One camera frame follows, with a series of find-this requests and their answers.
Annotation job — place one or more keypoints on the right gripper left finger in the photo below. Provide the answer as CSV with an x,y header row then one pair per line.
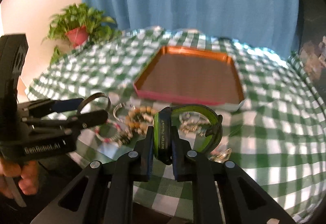
x,y
102,193

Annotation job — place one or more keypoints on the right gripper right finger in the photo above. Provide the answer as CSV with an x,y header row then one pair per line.
x,y
222,192

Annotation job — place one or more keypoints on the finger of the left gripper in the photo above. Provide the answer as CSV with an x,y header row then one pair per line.
x,y
86,120
61,106

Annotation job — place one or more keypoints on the green black watch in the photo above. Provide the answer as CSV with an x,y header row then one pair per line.
x,y
192,118

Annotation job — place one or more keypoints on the person left hand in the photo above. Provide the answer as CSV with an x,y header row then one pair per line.
x,y
29,174

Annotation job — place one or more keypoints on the green checkered tablecloth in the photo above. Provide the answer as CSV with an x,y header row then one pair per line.
x,y
277,136

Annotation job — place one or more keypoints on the potted green plant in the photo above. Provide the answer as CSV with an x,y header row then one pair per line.
x,y
80,23

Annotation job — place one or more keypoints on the pink copper tray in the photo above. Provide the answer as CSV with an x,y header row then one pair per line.
x,y
185,75

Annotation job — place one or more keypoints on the clear storage bin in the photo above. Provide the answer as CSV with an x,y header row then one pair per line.
x,y
312,49

